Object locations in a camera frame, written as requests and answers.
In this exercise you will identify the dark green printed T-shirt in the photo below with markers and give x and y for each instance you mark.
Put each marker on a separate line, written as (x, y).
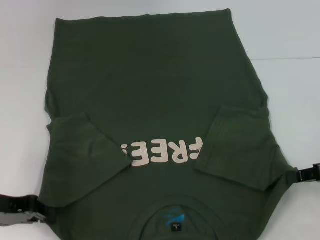
(150, 87)

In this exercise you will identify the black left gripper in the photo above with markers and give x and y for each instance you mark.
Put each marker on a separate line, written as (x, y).
(17, 207)

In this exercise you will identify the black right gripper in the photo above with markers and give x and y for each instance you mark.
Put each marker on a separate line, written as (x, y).
(312, 175)

